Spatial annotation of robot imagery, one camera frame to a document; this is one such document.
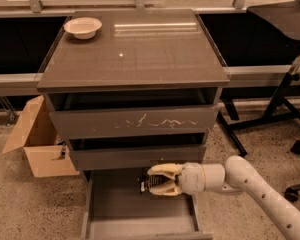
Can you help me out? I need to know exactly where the grey top drawer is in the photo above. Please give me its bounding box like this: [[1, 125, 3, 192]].
[[47, 87, 220, 140]]

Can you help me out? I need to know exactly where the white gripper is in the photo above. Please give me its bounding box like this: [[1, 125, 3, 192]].
[[147, 163, 205, 196]]

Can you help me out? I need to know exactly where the grey drawer cabinet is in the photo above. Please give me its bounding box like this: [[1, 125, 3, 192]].
[[36, 8, 230, 182]]

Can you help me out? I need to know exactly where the black standing desk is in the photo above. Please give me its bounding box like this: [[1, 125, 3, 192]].
[[217, 0, 300, 157]]

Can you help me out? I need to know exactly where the black rxbar chocolate bar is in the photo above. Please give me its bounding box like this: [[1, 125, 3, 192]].
[[138, 172, 168, 193]]

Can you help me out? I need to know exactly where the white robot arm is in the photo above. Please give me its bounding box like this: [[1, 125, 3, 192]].
[[140, 156, 300, 240]]

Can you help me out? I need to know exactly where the grey middle drawer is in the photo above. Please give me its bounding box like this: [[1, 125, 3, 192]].
[[70, 133, 206, 171]]

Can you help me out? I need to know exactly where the grey open bottom drawer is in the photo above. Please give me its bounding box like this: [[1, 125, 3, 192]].
[[81, 168, 213, 240]]

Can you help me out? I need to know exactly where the black office chair base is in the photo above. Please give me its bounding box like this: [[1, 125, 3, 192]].
[[284, 139, 300, 203]]

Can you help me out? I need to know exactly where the open cardboard box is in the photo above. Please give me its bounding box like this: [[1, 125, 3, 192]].
[[3, 96, 79, 177]]

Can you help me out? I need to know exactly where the white bowl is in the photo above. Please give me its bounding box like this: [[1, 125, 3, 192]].
[[64, 17, 102, 40]]

